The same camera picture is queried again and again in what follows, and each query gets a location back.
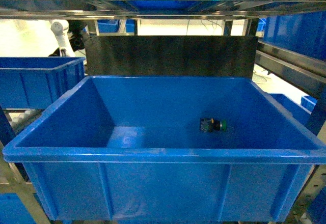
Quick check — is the blue bin on left shelf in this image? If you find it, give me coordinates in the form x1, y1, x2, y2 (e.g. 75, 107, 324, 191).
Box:
3, 76, 325, 222

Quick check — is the blue bin upper left shelf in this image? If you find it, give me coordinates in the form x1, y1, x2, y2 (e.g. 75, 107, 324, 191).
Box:
1, 57, 85, 109

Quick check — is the black back panel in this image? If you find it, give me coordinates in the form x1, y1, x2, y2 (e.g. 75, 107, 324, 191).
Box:
84, 36, 258, 78

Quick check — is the blue bin right rack upper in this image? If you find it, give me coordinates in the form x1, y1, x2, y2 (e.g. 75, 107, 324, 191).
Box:
263, 11, 325, 61

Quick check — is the stainless steel right rack frame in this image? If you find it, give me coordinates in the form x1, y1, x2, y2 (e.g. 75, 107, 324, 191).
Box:
255, 41, 325, 99

